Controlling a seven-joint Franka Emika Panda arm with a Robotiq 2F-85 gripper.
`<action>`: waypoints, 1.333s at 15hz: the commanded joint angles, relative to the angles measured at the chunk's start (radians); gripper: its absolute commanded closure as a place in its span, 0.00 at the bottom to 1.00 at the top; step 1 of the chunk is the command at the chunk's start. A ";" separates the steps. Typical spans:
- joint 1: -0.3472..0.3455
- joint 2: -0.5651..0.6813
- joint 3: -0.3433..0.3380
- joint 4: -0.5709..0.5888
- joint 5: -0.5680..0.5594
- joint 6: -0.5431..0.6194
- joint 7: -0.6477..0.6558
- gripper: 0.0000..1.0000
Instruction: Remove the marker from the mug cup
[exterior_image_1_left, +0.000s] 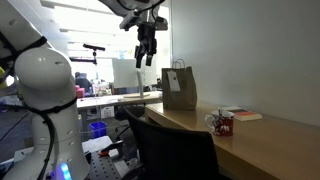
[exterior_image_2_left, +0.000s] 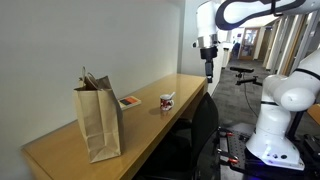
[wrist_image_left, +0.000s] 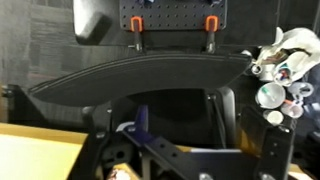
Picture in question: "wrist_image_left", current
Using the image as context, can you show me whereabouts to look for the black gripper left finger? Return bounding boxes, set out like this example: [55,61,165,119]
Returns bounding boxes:
[66,104,201,180]

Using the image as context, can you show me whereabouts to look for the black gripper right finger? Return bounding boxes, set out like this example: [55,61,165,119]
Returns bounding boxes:
[238,109,296,180]

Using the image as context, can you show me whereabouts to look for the small white paper cup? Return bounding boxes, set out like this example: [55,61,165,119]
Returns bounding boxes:
[262,109,285,127]

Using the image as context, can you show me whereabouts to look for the clear plastic cup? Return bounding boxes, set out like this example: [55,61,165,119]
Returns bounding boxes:
[287,81,315,98]
[279,101,305,120]

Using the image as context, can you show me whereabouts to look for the large white paper cup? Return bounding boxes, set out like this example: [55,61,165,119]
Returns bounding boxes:
[255,82,287,110]

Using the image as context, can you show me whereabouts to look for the black office chair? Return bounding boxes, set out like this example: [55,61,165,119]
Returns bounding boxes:
[28,53,253,151]

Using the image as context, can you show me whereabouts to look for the orange black clamp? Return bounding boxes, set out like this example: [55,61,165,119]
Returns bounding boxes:
[129,15,145,54]
[203,14,220,54]

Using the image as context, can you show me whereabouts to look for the white rounded plastic object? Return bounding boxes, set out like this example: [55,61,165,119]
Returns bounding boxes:
[72,0,113,45]

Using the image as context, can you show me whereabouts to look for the black perforated pegboard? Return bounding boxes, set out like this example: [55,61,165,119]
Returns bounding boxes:
[119,0,228,32]

